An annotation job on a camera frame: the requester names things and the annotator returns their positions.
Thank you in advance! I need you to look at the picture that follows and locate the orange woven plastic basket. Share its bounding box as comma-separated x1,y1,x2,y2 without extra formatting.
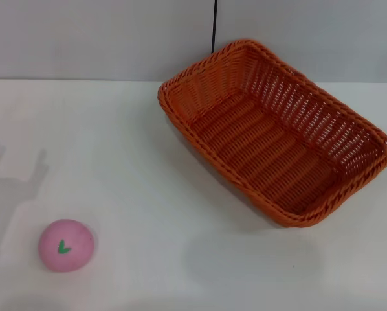
157,39,387,229

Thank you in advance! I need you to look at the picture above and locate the thin black cable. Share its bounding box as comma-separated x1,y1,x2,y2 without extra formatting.
210,0,219,54

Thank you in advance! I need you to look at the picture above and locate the pink ball with green leaf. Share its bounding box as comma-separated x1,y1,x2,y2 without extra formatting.
38,218,95,273

